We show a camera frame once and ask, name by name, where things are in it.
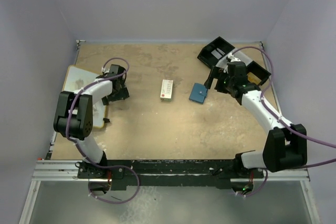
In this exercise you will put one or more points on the gold card in tray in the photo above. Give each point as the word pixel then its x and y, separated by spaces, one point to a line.
pixel 252 78

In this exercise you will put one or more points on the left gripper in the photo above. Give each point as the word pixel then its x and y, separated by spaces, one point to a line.
pixel 119 94

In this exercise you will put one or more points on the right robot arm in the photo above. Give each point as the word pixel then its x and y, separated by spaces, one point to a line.
pixel 285 146

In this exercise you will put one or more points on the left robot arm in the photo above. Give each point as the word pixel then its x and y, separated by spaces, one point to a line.
pixel 74 111

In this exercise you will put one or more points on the yellow framed whiteboard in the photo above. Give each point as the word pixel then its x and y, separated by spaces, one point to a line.
pixel 77 78

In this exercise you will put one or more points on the black and white sorting tray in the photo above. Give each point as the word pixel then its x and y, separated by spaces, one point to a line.
pixel 225 48

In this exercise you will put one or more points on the white card in tray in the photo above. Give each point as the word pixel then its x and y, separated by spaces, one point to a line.
pixel 216 54

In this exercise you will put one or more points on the blue leather card holder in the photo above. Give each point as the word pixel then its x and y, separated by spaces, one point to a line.
pixel 198 93

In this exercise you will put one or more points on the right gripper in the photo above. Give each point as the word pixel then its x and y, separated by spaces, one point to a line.
pixel 216 76

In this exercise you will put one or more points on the white card box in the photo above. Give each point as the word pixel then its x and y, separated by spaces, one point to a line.
pixel 166 90

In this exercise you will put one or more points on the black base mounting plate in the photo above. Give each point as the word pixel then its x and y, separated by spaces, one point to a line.
pixel 216 173

